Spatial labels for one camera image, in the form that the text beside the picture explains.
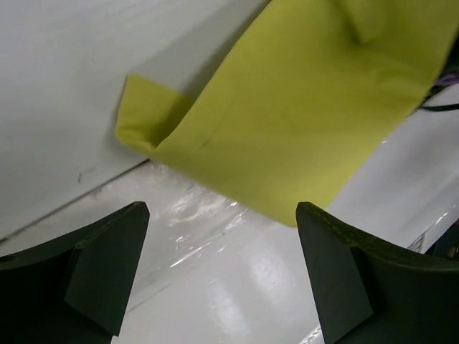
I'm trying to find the silver tape strip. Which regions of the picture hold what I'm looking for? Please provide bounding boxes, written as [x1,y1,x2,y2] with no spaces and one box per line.
[93,135,459,344]

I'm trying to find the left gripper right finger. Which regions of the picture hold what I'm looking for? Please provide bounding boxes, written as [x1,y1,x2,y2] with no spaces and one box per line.
[295,202,458,343]

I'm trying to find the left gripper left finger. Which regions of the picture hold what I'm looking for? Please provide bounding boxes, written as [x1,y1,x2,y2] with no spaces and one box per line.
[1,201,150,343]

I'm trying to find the yellow-green trousers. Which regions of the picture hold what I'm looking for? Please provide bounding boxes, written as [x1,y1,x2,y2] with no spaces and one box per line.
[115,1,458,226]

